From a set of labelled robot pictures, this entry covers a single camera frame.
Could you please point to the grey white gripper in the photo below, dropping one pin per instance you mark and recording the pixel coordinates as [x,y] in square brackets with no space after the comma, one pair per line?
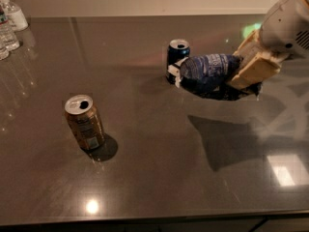
[284,24]

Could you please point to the blue chip bag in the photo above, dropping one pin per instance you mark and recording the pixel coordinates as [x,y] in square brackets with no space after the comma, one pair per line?
[206,77]

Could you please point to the blue soda can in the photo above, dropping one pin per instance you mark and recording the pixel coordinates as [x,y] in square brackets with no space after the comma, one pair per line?
[177,50]

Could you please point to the gold soda can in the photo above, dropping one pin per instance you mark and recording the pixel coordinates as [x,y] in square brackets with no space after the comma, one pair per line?
[84,121]

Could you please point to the white pump sanitizer bottle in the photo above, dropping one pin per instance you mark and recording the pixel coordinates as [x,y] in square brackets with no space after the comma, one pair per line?
[14,15]

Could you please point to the clear plastic water bottle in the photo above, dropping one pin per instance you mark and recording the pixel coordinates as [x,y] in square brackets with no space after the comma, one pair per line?
[7,34]

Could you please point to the clear water bottle at edge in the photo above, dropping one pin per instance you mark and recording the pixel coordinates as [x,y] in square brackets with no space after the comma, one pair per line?
[4,52]

